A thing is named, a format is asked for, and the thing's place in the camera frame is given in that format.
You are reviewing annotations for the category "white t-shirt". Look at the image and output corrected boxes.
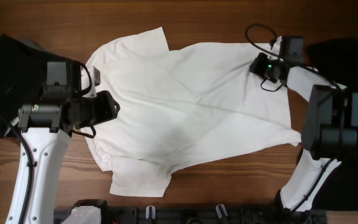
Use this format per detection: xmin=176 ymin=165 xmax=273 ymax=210
xmin=87 ymin=28 xmax=301 ymax=197

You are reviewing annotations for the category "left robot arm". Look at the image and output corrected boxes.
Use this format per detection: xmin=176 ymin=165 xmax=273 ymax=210
xmin=6 ymin=61 xmax=120 ymax=223

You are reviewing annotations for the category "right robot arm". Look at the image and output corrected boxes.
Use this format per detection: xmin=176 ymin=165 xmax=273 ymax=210
xmin=250 ymin=36 xmax=358 ymax=217

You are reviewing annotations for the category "black garment on right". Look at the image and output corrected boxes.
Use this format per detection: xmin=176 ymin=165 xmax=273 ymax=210
xmin=303 ymin=37 xmax=358 ymax=212

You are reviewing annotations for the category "black folded garment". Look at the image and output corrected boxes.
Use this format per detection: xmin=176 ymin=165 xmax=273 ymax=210
xmin=0 ymin=34 xmax=70 ymax=138

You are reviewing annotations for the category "grey folded garment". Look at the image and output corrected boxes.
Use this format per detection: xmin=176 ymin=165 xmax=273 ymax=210
xmin=19 ymin=39 xmax=47 ymax=52

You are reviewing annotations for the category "left black cable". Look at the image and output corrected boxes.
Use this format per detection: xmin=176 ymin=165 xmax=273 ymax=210
xmin=0 ymin=105 xmax=37 ymax=224

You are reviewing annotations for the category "black cable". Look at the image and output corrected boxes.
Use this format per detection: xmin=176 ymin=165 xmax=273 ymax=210
xmin=0 ymin=105 xmax=37 ymax=224
xmin=244 ymin=23 xmax=347 ymax=215

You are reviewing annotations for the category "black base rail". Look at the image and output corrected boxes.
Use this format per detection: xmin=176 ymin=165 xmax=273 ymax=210
xmin=53 ymin=199 xmax=328 ymax=224

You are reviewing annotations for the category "right black cable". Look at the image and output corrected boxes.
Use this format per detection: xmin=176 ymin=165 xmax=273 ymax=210
xmin=244 ymin=23 xmax=347 ymax=215

